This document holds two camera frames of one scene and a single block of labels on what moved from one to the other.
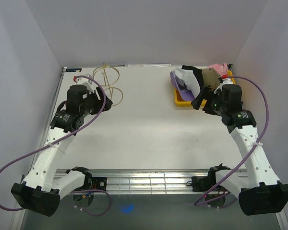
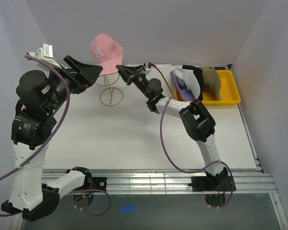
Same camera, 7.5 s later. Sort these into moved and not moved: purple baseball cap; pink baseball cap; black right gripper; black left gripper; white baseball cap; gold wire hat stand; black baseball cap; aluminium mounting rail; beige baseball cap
Moved: black left gripper; black right gripper; pink baseball cap
Not moved: white baseball cap; gold wire hat stand; black baseball cap; aluminium mounting rail; purple baseball cap; beige baseball cap
